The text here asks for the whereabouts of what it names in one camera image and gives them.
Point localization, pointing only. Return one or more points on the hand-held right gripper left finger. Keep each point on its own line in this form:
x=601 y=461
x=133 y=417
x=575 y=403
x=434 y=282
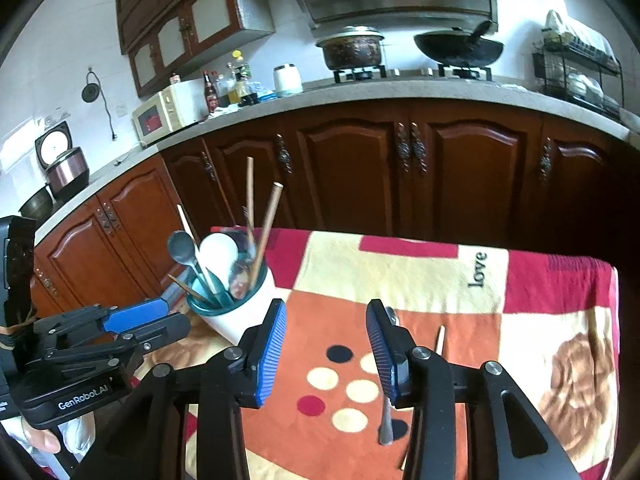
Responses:
x=270 y=355

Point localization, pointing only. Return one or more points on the dark metal bowl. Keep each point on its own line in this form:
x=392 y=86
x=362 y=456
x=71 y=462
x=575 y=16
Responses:
x=37 y=205

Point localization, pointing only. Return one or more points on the brown wall cabinet glass doors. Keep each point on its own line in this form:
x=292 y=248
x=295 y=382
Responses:
x=210 y=15

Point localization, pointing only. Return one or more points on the grey kitchen countertop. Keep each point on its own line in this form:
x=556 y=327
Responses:
x=375 y=91

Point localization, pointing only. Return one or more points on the maroon rice cooker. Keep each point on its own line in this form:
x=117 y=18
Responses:
x=65 y=175

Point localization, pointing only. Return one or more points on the small metal spoon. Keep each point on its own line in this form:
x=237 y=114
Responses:
x=386 y=425

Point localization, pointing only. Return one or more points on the dark sauce bottle red label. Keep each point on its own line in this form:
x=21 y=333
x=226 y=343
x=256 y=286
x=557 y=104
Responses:
x=210 y=95

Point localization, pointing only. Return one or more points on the pale thin chopstick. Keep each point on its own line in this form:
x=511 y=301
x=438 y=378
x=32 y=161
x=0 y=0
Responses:
x=186 y=227

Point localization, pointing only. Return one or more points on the white utensil holder green rim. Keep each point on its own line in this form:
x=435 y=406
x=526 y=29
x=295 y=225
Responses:
x=235 y=320

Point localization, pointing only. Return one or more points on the dark grey spoon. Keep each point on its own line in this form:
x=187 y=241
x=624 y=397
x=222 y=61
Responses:
x=181 y=249

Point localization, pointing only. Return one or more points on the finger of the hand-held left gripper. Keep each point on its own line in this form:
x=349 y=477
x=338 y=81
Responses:
x=165 y=330
x=135 y=316

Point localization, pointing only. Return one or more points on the black gas stove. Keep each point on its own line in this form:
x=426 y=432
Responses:
x=360 y=76

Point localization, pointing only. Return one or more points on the cream microwave oven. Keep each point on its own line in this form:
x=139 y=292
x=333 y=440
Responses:
x=170 y=110

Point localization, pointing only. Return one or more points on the black cooking pot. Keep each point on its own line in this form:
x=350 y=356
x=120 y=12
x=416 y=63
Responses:
x=352 y=50

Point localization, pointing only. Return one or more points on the printed patchwork blanket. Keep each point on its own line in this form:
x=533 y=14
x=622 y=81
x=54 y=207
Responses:
x=450 y=310

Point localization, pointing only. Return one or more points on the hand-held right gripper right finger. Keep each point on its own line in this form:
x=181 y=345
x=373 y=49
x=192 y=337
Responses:
x=380 y=355

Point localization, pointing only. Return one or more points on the white electric kettle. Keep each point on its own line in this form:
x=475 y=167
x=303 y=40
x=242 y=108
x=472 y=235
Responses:
x=287 y=80

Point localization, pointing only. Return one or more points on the person's left hand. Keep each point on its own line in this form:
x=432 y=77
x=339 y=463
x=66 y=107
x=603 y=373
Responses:
x=42 y=440

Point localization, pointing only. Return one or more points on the yellow-capped oil bottle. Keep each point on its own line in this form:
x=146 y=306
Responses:
x=241 y=85

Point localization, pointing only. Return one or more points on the black wok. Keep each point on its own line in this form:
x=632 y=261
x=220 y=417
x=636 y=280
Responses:
x=460 y=50

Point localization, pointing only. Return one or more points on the white plastic spoon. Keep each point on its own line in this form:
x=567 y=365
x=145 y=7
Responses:
x=217 y=255

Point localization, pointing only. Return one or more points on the brown wooden base cabinets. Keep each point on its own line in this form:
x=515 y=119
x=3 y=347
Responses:
x=350 y=170

